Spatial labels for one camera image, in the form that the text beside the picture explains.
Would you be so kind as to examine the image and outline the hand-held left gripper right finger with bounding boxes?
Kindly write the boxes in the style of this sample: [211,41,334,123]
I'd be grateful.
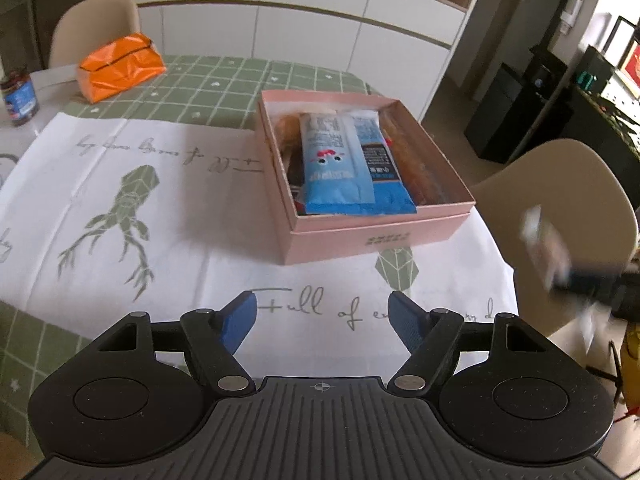
[387,290,576,396]

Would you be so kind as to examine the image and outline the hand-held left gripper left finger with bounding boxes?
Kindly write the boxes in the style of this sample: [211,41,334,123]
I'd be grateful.
[65,290,259,396]

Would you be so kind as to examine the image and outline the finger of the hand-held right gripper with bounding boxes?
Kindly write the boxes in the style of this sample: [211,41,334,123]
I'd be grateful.
[550,267,640,318]

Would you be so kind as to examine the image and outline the pink cardboard box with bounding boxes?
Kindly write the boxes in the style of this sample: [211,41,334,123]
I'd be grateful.
[256,90,477,266]

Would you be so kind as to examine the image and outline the blue snack packet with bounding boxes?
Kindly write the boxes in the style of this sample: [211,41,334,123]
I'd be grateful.
[298,111,376,215]
[350,110,417,215]

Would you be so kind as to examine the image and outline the black stand legs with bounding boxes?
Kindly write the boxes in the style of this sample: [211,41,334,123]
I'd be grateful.
[582,340,626,396]

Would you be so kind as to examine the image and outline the yellow object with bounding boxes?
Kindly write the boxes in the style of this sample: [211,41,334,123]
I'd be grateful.
[620,322,640,406]

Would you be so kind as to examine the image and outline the beige chair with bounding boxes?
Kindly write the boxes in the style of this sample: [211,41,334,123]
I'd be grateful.
[469,139,640,356]
[48,0,142,68]

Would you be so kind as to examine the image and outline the dark console table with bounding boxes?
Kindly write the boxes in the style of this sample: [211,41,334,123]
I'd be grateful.
[570,85,640,171]

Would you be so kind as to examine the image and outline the black water dispenser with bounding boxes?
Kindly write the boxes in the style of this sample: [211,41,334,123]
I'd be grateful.
[464,44,576,163]

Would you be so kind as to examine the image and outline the framed pictures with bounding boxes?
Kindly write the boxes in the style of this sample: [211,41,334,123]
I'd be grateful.
[600,15,640,101]

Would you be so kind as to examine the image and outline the orange paper bag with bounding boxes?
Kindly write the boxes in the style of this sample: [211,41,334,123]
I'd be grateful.
[77,32,167,105]

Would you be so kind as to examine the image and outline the blue label glass jar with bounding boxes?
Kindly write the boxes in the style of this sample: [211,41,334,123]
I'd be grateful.
[0,67,41,127]

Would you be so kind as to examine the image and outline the white sideboard cabinet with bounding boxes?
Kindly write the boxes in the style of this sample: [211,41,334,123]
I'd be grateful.
[85,0,493,121]

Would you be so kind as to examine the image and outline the white wall intercom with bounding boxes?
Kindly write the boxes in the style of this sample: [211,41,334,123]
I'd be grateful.
[559,0,584,36]

